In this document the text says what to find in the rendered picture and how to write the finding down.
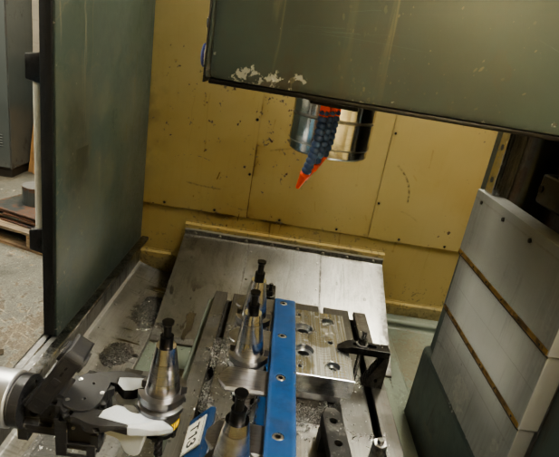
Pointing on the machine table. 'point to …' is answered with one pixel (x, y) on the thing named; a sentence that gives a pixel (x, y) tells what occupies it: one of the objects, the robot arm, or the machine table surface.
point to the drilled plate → (336, 381)
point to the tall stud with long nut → (378, 448)
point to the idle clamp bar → (331, 444)
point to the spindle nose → (351, 153)
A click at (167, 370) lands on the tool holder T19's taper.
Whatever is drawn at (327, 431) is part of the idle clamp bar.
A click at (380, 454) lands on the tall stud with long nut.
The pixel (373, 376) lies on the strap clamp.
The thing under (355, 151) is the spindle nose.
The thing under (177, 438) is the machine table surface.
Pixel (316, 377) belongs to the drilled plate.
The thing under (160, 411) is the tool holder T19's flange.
